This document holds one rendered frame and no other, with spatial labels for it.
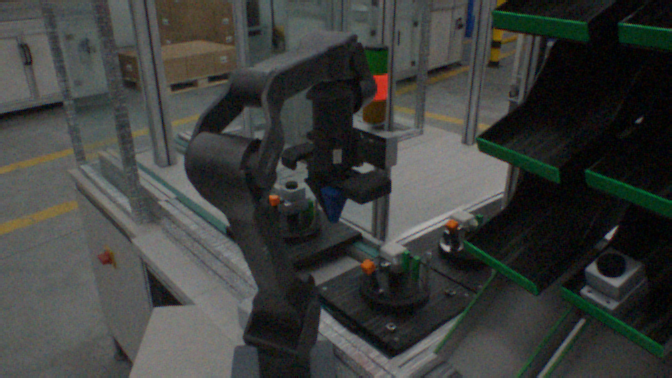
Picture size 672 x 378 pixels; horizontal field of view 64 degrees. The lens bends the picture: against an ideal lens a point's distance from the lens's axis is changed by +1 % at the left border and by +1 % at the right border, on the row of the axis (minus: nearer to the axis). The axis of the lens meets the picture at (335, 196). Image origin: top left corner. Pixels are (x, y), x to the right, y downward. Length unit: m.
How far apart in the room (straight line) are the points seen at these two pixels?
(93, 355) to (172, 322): 1.39
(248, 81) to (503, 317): 0.56
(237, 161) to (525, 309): 0.55
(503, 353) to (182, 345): 0.64
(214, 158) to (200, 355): 0.69
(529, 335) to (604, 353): 0.10
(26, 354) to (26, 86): 3.94
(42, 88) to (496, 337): 5.81
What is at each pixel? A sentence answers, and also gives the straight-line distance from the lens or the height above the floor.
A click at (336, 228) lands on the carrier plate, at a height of 0.97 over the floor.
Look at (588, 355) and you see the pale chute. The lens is 0.87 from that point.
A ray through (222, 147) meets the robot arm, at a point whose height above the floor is 1.43.
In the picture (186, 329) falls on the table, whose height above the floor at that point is 0.86.
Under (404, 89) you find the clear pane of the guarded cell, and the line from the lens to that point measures 2.33.
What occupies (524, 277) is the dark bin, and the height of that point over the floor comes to 1.21.
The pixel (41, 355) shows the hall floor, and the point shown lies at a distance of 2.70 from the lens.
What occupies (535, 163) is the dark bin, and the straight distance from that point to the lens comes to 0.68.
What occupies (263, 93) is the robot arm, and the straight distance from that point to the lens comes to 0.53.
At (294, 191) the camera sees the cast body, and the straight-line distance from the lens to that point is 1.24.
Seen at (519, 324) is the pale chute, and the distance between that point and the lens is 0.89.
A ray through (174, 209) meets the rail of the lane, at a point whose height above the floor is 0.96.
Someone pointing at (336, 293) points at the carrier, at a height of 0.97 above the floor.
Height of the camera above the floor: 1.61
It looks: 26 degrees down
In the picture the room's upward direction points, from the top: straight up
